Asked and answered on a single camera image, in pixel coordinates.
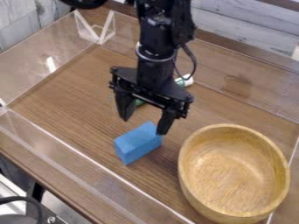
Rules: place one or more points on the brown wooden bowl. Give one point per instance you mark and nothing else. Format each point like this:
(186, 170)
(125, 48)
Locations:
(234, 174)

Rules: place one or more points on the black table leg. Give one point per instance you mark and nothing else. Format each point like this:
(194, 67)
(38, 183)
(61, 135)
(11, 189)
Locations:
(38, 191)

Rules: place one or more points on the blue rectangular block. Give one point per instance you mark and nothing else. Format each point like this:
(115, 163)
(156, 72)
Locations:
(137, 143)

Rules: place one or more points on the clear acrylic corner bracket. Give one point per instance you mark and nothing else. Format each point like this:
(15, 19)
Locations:
(93, 32)

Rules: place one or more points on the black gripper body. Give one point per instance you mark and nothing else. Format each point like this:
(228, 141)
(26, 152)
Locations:
(168, 97)

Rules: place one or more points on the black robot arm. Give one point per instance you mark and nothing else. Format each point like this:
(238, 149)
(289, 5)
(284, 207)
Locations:
(166, 31)

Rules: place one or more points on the green Expo marker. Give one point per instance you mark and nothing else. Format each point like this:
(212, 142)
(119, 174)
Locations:
(184, 82)

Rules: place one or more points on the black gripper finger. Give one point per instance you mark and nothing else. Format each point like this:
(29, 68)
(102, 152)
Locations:
(126, 104)
(166, 121)

